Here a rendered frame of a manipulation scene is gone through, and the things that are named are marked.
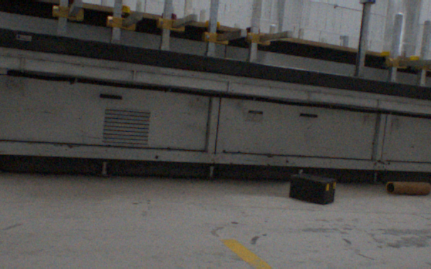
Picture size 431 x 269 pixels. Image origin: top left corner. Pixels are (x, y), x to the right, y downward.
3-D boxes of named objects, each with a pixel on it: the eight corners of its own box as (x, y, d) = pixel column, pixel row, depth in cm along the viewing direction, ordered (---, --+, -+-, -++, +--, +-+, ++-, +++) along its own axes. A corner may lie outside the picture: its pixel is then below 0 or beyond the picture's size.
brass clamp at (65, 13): (82, 20, 212) (84, 9, 212) (53, 15, 207) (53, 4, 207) (81, 21, 218) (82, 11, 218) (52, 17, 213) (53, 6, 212)
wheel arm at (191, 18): (197, 23, 204) (198, 13, 204) (190, 22, 203) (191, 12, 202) (169, 33, 244) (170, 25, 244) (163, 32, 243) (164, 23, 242)
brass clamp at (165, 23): (184, 31, 231) (185, 21, 231) (159, 27, 226) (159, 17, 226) (180, 32, 237) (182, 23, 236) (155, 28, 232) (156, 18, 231)
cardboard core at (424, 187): (432, 183, 291) (396, 182, 280) (429, 196, 292) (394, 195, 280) (422, 181, 298) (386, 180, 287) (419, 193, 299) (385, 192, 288)
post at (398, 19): (394, 89, 288) (403, 13, 285) (390, 88, 287) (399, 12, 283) (390, 89, 291) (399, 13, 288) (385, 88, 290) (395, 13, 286)
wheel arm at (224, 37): (246, 38, 214) (247, 29, 213) (240, 37, 212) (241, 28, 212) (211, 45, 254) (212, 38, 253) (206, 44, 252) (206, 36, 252)
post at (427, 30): (423, 93, 298) (432, 20, 294) (419, 93, 296) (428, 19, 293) (419, 93, 301) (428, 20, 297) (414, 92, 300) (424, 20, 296)
